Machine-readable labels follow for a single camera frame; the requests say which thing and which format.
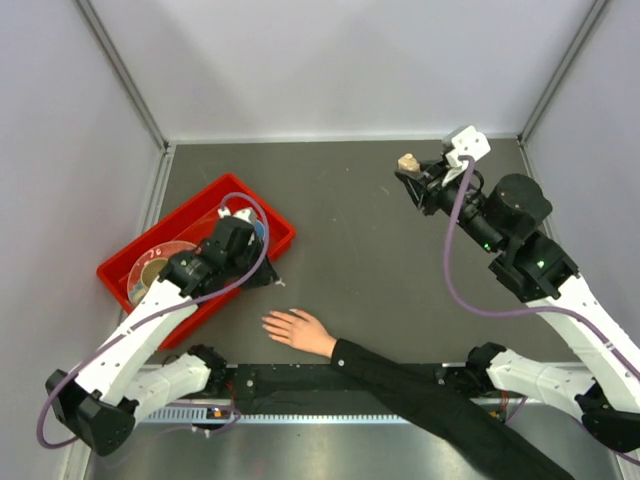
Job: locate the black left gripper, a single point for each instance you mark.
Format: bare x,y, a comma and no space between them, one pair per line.
264,276

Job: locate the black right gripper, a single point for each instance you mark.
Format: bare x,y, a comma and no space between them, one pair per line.
424,186

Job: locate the beige nail polish bottle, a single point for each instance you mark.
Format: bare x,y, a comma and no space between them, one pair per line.
408,165

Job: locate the black sleeved forearm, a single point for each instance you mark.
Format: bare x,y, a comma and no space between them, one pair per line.
491,447

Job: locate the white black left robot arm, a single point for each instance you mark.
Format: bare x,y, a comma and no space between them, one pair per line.
103,398

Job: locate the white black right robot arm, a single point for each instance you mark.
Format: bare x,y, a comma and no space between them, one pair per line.
603,396

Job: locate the person's bare hand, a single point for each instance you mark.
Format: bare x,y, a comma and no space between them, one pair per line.
299,330

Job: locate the blue plastic cup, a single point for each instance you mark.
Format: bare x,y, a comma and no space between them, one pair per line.
259,230

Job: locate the red plastic tray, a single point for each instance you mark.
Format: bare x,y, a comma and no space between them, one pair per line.
191,222

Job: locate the clear pink glass plate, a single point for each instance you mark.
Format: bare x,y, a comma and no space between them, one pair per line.
135,290

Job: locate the beige ceramic mug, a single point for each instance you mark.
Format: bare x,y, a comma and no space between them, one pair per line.
151,271

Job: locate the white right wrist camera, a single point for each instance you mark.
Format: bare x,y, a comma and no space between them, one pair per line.
458,147

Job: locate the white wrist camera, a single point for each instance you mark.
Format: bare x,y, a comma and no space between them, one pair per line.
458,147
247,215

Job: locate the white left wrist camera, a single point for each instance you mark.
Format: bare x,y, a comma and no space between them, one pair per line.
247,215

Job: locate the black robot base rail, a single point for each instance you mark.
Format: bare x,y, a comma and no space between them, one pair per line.
316,389

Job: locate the grey slotted cable duct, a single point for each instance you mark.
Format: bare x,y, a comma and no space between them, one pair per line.
198,414

